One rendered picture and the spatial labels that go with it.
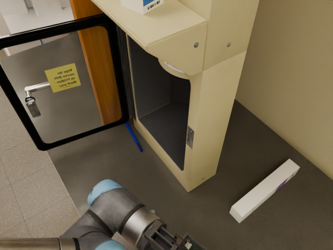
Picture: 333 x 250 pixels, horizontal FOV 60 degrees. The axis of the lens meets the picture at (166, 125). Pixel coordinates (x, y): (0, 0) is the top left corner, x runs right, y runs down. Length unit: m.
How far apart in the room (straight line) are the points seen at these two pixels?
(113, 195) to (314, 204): 0.61
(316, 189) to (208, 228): 0.36
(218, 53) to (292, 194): 0.57
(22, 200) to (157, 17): 1.82
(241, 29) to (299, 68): 0.45
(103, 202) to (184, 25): 0.38
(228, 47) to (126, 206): 0.36
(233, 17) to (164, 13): 0.11
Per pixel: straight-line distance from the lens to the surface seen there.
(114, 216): 0.61
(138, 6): 0.49
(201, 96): 0.58
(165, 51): 0.44
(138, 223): 0.59
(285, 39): 0.96
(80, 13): 0.79
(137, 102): 0.92
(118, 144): 1.01
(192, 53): 0.48
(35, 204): 2.09
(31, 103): 0.83
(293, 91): 1.01
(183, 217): 0.87
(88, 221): 0.61
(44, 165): 2.23
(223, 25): 0.50
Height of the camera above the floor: 1.75
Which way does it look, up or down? 50 degrees down
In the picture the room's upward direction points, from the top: straight up
